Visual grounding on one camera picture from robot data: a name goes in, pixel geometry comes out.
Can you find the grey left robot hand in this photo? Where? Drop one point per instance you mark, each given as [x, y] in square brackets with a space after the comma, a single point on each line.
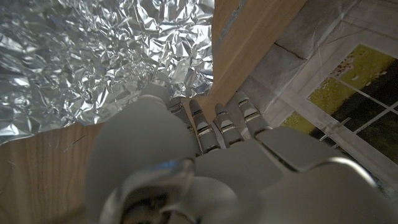
[236, 174]

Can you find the printed window backdrop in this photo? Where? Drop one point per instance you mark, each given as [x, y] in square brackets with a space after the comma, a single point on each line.
[342, 62]

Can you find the aluminum foil sheet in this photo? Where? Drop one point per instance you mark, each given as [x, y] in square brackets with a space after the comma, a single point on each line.
[93, 56]

